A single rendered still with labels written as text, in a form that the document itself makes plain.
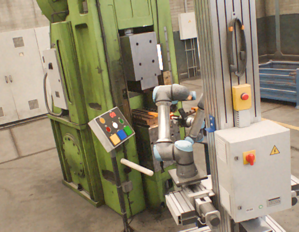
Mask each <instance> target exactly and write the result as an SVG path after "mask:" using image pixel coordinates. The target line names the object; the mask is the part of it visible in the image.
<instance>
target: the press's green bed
mask: <svg viewBox="0 0 299 232"><path fill-rule="evenodd" d="M172 169H177V162H176V163H174V164H172V165H169V166H167V167H165V168H164V169H161V170H160V171H157V172H153V175H152V176H149V175H147V174H145V173H142V172H141V177H142V183H143V186H144V195H145V201H146V206H148V207H150V208H152V209H153V210H155V211H156V212H159V213H160V214H161V213H163V212H165V211H167V210H169V207H168V206H167V202H166V196H167V195H168V194H169V193H171V192H173V191H175V188H174V182H173V180H172V178H171V177H170V175H169V173H168V170H172Z"/></svg>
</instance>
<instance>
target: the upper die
mask: <svg viewBox="0 0 299 232"><path fill-rule="evenodd" d="M126 82H127V88H129V89H137V90H145V89H148V88H152V87H156V86H158V85H159V83H158V79H157V75H156V76H153V77H151V78H147V79H143V80H139V81H126Z"/></svg>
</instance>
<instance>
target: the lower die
mask: <svg viewBox="0 0 299 232"><path fill-rule="evenodd" d="M136 110H140V111H145V112H153V111H149V110H142V109H136ZM132 113H135V114H137V118H136V117H135V114H134V116H133V117H134V121H135V122H136V121H138V122H139V121H140V123H143V124H146V125H149V126H152V125H154V124H157V123H158V116H155V115H153V114H148V113H142V112H138V111H133V110H132ZM154 113H156V112H154ZM157 113H158V112H157ZM138 114H139V115H141V116H142V119H141V116H138ZM138 118H139V119H138ZM136 119H137V120H136ZM141 120H142V121H141Z"/></svg>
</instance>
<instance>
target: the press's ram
mask: <svg viewBox="0 0 299 232"><path fill-rule="evenodd" d="M120 41H121V49H122V56H123V62H124V68H125V74H126V80H127V81H139V80H143V79H147V78H151V77H153V76H156V75H161V67H160V60H159V52H158V48H157V41H156V33H155V32H148V33H138V34H133V35H126V36H122V37H120Z"/></svg>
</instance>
